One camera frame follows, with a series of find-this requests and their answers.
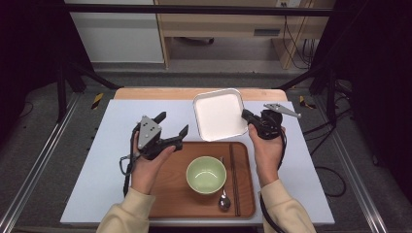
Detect looped black floor cable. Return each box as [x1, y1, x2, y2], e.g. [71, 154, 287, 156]
[309, 129, 348, 198]

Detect black curtain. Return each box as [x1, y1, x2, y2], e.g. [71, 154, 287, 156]
[0, 0, 98, 140]
[310, 0, 412, 202]

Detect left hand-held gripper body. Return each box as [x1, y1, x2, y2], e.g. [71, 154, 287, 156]
[131, 115, 171, 161]

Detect light wooden desk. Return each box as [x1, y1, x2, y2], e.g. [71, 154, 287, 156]
[154, 0, 336, 70]

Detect green bowl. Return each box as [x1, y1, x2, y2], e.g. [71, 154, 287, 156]
[185, 155, 227, 195]

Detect white square plate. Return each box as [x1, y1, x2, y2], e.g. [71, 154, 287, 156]
[192, 87, 250, 143]

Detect black metal stand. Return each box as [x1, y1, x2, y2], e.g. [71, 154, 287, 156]
[276, 61, 339, 125]
[56, 48, 122, 124]

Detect straight black floor cable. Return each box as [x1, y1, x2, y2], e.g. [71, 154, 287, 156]
[302, 108, 354, 136]

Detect white wall outlet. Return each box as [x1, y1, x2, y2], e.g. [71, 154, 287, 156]
[275, 0, 302, 8]

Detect thin black floor cable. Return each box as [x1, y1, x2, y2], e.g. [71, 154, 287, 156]
[16, 101, 34, 120]

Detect person's left hand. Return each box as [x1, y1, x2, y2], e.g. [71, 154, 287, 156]
[130, 130, 178, 196]

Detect wooden table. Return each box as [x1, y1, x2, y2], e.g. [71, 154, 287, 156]
[113, 86, 289, 102]

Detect right hand-held gripper cable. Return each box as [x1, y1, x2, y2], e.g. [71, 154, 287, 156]
[258, 129, 288, 233]

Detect person's right hand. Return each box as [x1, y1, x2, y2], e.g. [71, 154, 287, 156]
[247, 123, 288, 188]

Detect hand-held gripper cable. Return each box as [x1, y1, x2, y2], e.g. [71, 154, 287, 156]
[258, 129, 288, 233]
[119, 127, 140, 198]

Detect yellow black floor tape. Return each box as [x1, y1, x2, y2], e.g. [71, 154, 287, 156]
[90, 92, 105, 111]
[298, 95, 318, 110]

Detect left hand-held gripper cable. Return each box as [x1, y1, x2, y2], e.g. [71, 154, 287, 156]
[119, 127, 140, 198]

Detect grey desk label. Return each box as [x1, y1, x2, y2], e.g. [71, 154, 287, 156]
[253, 28, 282, 37]

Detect metal spoon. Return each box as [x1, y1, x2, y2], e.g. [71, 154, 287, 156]
[218, 155, 232, 212]

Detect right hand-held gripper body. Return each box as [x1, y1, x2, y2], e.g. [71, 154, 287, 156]
[256, 102, 302, 141]

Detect black horizontal bar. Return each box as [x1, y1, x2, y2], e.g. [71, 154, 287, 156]
[64, 3, 334, 17]

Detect brown wooden tray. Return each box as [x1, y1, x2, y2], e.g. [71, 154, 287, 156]
[142, 140, 258, 220]

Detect metal floor rail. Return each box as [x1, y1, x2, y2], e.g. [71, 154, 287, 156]
[312, 95, 390, 233]
[0, 91, 82, 233]

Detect hanging black desk cables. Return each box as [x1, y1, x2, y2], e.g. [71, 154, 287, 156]
[282, 14, 317, 70]

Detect white cabinet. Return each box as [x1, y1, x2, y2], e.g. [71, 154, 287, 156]
[66, 0, 165, 64]

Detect white table cover board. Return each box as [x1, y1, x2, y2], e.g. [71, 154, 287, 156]
[59, 99, 335, 226]

